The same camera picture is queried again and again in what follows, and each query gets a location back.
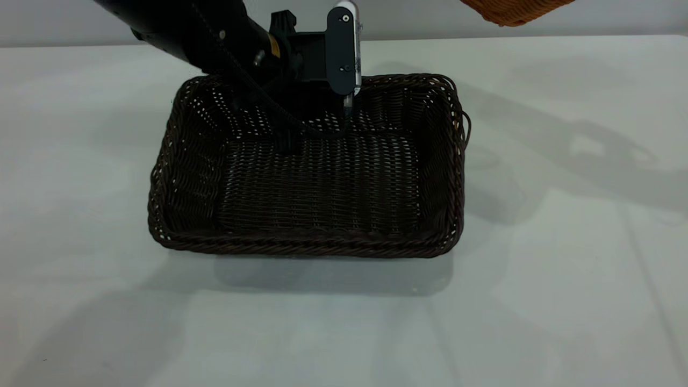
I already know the black wicker basket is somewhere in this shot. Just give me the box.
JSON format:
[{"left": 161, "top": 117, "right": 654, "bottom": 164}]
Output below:
[{"left": 148, "top": 73, "right": 472, "bottom": 260}]

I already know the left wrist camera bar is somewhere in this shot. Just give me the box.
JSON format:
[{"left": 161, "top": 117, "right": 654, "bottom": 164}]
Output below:
[{"left": 326, "top": 1, "right": 363, "bottom": 98}]

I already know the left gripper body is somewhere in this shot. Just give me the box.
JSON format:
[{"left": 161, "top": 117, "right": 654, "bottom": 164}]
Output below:
[{"left": 266, "top": 10, "right": 329, "bottom": 91}]

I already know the black camera cable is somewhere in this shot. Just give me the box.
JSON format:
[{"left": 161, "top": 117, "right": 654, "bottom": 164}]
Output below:
[{"left": 189, "top": 0, "right": 345, "bottom": 139}]

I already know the orange wicker basket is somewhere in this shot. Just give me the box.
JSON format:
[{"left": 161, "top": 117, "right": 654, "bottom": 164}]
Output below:
[{"left": 461, "top": 0, "right": 577, "bottom": 27}]

